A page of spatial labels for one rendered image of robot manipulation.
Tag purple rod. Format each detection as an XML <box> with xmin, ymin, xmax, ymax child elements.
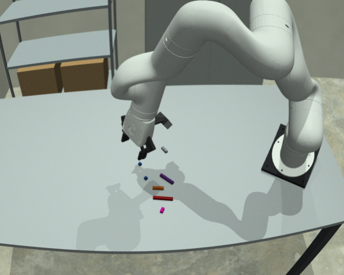
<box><xmin>160</xmin><ymin>173</ymin><xmax>174</xmax><ymax>184</ymax></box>

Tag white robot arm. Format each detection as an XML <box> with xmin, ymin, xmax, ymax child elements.
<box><xmin>111</xmin><ymin>0</ymin><xmax>324</xmax><ymax>177</ymax></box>

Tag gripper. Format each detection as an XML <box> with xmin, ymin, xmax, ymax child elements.
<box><xmin>121</xmin><ymin>108</ymin><xmax>156</xmax><ymax>160</ymax></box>

